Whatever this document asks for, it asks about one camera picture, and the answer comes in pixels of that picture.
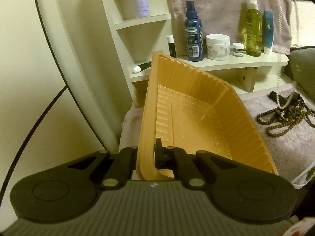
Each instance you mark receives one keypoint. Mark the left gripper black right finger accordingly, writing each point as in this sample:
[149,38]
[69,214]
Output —
[237,190]

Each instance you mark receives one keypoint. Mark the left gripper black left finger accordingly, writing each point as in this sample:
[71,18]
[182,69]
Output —
[71,189]

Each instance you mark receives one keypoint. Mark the orange plastic tray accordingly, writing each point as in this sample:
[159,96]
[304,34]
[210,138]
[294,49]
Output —
[191,109]

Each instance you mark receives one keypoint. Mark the blue and white tube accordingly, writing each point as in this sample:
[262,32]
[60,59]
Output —
[268,32]

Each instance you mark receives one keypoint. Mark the green oil spray bottle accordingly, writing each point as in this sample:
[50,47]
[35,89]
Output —
[253,30]

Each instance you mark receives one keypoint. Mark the grey cushion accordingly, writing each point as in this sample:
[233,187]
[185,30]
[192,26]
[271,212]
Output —
[300,68]

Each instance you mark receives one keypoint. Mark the hanging lilac towel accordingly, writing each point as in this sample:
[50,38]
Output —
[229,17]

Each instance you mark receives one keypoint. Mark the small green-label jar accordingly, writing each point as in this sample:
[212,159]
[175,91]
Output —
[238,49]

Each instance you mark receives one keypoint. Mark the white cream jar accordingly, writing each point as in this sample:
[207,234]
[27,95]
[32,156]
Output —
[218,46]

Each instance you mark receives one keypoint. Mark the black rectangular clip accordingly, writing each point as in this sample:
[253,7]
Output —
[277,98]

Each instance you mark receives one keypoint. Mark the dark blue spray bottle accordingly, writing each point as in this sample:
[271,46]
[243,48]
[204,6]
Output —
[194,34]

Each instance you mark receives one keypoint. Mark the black white lip balm stick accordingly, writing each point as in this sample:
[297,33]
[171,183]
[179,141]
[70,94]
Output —
[171,46]

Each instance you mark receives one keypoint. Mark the black tube with white cap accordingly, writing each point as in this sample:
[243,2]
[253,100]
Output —
[141,67]

